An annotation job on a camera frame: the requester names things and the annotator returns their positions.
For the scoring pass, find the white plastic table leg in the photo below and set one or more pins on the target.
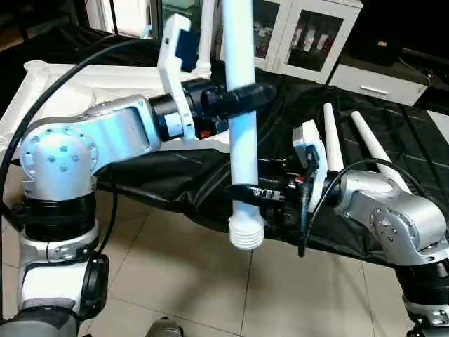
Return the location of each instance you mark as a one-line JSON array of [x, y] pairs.
[[332, 140], [372, 144], [242, 140], [205, 38]]

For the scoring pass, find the white plastic table top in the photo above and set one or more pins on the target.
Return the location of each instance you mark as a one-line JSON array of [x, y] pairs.
[[77, 88]]

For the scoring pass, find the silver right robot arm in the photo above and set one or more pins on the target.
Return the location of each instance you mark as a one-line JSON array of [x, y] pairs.
[[400, 217]]

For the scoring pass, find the black table mat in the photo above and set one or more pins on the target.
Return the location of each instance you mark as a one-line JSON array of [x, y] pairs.
[[182, 175]]

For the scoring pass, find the white glass door cabinet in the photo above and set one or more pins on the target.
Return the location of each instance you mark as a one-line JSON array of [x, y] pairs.
[[309, 38]]

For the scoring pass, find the white drawer unit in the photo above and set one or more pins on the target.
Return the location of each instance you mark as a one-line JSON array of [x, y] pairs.
[[379, 84]]

